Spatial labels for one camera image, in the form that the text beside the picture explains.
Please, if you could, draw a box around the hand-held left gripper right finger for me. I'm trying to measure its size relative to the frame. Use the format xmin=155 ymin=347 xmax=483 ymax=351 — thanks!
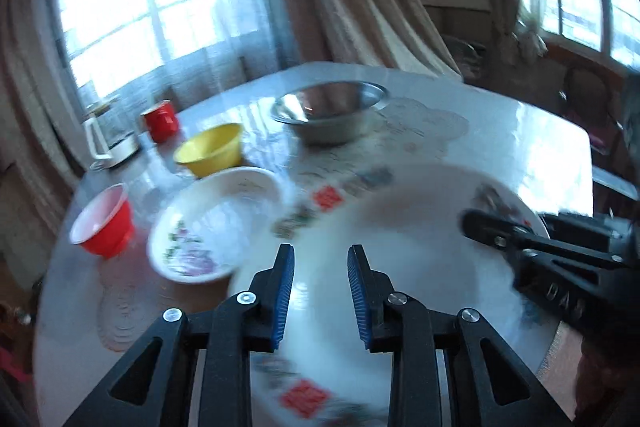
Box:
xmin=347 ymin=244 xmax=573 ymax=427

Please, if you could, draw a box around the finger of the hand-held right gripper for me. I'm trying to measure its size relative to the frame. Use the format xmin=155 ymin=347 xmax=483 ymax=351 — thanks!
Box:
xmin=462 ymin=209 xmax=626 ymax=269
xmin=542 ymin=213 xmax=636 ymax=253

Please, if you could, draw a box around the red bowl white inside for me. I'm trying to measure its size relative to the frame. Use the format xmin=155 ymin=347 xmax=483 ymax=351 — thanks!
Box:
xmin=68 ymin=183 xmax=136 ymax=258

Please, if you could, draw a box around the sheer white curtain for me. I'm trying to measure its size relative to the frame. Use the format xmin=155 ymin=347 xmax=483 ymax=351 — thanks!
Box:
xmin=47 ymin=0 xmax=281 ymax=108

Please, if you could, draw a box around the yellow bowl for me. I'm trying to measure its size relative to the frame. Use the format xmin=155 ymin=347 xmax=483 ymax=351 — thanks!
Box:
xmin=173 ymin=123 xmax=244 ymax=179

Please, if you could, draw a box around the grey bag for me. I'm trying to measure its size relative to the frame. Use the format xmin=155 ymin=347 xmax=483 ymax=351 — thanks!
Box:
xmin=441 ymin=34 xmax=488 ymax=82

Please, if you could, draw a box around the red mug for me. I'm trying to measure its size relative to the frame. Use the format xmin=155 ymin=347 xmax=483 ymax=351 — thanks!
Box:
xmin=141 ymin=100 xmax=180 ymax=144

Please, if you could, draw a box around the person's right forearm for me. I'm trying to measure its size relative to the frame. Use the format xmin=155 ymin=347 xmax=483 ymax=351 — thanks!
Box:
xmin=575 ymin=342 xmax=640 ymax=427

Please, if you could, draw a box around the white floral bowl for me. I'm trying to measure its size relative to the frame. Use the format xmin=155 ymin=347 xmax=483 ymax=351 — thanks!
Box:
xmin=147 ymin=166 xmax=286 ymax=284

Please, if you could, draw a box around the dark round-back chair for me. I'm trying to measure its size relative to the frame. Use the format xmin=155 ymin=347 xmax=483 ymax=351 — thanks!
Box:
xmin=559 ymin=64 xmax=626 ymax=158

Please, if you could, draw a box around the stainless steel bowl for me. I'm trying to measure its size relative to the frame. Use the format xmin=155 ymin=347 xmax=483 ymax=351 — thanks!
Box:
xmin=270 ymin=81 xmax=390 ymax=145

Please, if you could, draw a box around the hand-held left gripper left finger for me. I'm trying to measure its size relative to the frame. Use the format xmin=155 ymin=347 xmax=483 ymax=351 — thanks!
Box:
xmin=62 ymin=243 xmax=296 ymax=427

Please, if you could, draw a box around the maroon seat cushion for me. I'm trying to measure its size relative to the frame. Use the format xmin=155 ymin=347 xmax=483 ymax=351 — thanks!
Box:
xmin=587 ymin=129 xmax=616 ymax=155

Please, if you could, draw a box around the beige side curtain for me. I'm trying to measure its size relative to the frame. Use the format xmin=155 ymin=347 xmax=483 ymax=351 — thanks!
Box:
xmin=0 ymin=0 xmax=88 ymax=188

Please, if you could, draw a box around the glass kettle white base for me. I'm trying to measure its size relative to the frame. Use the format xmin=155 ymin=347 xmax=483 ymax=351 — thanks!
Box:
xmin=81 ymin=97 xmax=141 ymax=170

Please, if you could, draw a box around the dark side table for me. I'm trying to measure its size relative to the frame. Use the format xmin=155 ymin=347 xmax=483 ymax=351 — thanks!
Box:
xmin=592 ymin=167 xmax=640 ymax=202

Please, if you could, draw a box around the large white floral plate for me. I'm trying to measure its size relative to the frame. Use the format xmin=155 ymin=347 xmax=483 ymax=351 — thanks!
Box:
xmin=227 ymin=164 xmax=558 ymax=427

